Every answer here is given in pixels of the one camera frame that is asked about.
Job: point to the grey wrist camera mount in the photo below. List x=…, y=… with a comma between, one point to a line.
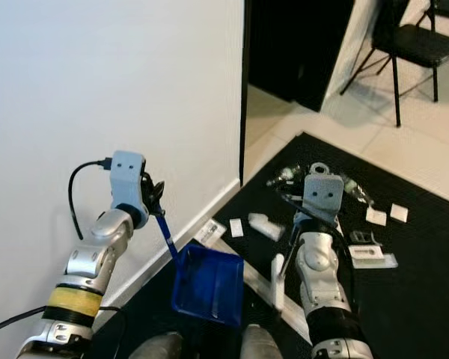
x=323, y=193
x=127, y=176

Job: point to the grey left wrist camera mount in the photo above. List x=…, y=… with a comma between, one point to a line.
x=127, y=176

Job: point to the blue plastic dustpan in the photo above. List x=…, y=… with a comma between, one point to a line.
x=209, y=284

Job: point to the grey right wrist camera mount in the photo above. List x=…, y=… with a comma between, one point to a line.
x=323, y=193

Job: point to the black mat with litter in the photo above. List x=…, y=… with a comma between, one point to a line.
x=419, y=299

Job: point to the white paper card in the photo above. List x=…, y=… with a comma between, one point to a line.
x=399, y=212
x=376, y=217

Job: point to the printed white label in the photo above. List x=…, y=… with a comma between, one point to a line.
x=212, y=232

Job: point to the grey robot right leg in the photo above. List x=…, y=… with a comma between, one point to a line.
x=266, y=344

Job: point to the black cabinet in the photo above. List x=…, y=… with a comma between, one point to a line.
x=299, y=52

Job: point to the grey robot left leg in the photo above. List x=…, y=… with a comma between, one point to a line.
x=159, y=348

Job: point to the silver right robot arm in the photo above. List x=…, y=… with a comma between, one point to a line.
x=318, y=269

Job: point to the small white paper slip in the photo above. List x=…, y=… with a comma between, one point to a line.
x=236, y=227

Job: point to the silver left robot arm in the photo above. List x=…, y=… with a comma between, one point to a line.
x=97, y=258

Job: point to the white crumpled packaging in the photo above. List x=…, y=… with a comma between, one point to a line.
x=266, y=226

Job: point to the black metal chair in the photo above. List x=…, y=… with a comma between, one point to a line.
x=423, y=48

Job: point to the flat white plastic package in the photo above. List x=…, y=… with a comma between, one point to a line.
x=374, y=258

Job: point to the white tape strip on mat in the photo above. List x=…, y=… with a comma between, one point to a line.
x=251, y=275

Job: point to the grey robot leg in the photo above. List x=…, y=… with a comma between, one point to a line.
x=159, y=348
x=266, y=344

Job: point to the clear plastic bottle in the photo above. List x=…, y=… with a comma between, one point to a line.
x=284, y=176

